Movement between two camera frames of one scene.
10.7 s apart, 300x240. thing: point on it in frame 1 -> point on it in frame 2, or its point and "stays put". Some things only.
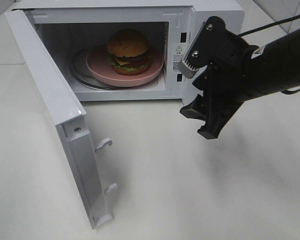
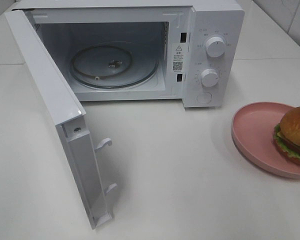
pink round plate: [99, 67] -> [253, 128]
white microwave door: [69, 116] stays put
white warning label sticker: [177, 57] stays put
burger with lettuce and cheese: [128, 52] -> [292, 135]
